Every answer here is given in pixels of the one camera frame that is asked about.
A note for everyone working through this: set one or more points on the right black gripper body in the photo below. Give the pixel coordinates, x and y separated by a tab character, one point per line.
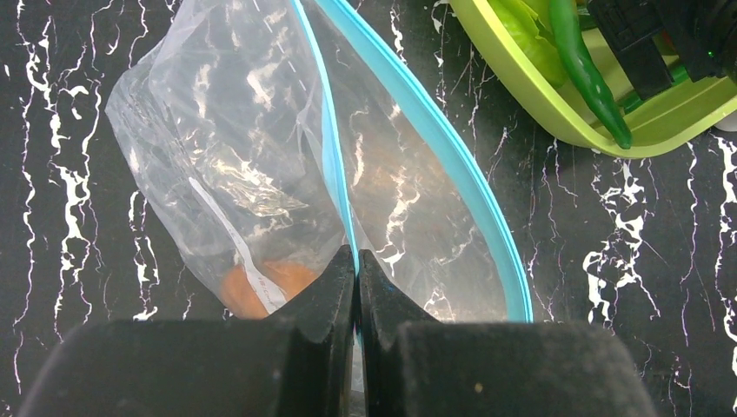
655	41

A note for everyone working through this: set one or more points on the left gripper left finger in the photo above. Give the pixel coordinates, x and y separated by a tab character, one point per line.
296	362

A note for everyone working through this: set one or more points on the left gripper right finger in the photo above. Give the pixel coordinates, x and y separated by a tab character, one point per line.
415	365

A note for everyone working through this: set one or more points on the brown kiwi toy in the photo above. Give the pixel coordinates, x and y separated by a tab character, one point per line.
254	297

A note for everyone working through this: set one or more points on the light green pepper toy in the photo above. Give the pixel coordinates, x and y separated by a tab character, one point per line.
527	22

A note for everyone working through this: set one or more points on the clear zip top bag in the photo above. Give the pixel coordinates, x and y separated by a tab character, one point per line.
283	130

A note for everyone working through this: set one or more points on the green chili pepper toy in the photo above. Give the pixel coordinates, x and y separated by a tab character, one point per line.
584	75

